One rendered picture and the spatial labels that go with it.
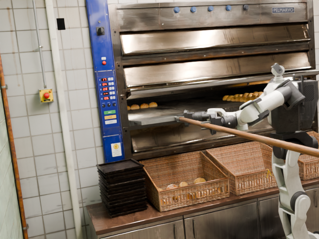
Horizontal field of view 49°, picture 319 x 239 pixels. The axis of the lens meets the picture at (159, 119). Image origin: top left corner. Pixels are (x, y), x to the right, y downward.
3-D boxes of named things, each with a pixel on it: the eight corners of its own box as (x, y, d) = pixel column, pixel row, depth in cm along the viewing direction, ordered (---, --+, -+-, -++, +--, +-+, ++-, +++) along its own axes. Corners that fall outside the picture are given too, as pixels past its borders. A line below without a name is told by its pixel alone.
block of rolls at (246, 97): (221, 100, 392) (220, 95, 392) (258, 96, 407) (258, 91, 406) (252, 103, 335) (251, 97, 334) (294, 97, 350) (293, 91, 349)
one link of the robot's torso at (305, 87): (310, 124, 240) (307, 72, 236) (323, 133, 207) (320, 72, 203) (265, 128, 246) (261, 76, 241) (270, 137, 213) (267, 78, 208)
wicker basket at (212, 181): (141, 193, 291) (137, 160, 288) (203, 180, 308) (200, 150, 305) (159, 213, 245) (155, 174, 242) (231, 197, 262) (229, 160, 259)
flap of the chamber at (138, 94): (131, 95, 267) (126, 99, 286) (321, 73, 322) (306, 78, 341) (130, 91, 267) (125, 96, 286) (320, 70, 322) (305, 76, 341)
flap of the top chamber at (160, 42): (122, 56, 277) (117, 33, 280) (308, 41, 331) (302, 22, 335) (123, 53, 272) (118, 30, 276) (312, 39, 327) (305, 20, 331)
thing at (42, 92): (40, 102, 261) (38, 89, 259) (54, 101, 264) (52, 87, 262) (40, 103, 254) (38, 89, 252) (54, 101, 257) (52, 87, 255)
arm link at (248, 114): (242, 130, 209) (247, 127, 190) (233, 115, 211) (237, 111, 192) (258, 121, 209) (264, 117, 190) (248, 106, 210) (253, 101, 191)
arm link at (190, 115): (182, 110, 253) (199, 109, 249) (185, 109, 262) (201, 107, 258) (184, 128, 254) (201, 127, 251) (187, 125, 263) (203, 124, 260)
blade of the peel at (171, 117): (210, 115, 273) (209, 112, 273) (141, 125, 257) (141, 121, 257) (192, 112, 307) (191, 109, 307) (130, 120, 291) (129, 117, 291)
